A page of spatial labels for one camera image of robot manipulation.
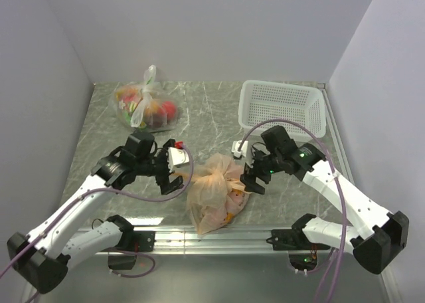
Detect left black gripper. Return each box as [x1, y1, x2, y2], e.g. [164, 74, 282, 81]
[135, 140, 185, 193]

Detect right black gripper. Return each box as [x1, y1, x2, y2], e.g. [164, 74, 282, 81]
[240, 146, 283, 195]

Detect beige plastic bag orange prints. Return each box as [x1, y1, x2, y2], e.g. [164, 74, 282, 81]
[175, 153, 250, 235]

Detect white perforated plastic basket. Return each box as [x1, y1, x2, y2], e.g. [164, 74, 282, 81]
[238, 80, 327, 138]

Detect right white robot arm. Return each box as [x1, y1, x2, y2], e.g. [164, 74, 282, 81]
[232, 125, 409, 274]

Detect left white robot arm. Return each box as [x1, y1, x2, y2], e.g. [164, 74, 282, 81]
[7, 131, 194, 294]

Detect clear tied bag of fruits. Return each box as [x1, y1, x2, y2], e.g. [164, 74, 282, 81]
[108, 65, 179, 133]

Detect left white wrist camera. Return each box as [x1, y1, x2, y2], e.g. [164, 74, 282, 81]
[167, 142, 190, 171]

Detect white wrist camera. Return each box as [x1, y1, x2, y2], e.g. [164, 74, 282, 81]
[167, 142, 190, 171]
[231, 140, 252, 163]

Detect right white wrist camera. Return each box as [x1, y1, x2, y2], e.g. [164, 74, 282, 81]
[231, 140, 252, 163]

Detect aluminium front rail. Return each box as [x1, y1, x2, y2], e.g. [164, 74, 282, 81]
[76, 225, 388, 256]

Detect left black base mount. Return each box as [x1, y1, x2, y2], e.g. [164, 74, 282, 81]
[108, 231, 156, 275]

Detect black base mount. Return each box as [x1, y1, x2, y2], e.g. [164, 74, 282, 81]
[108, 231, 156, 275]
[266, 229, 318, 273]

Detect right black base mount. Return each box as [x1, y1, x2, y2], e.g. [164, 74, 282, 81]
[266, 229, 318, 273]

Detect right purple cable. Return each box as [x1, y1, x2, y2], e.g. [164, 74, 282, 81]
[240, 118, 349, 303]

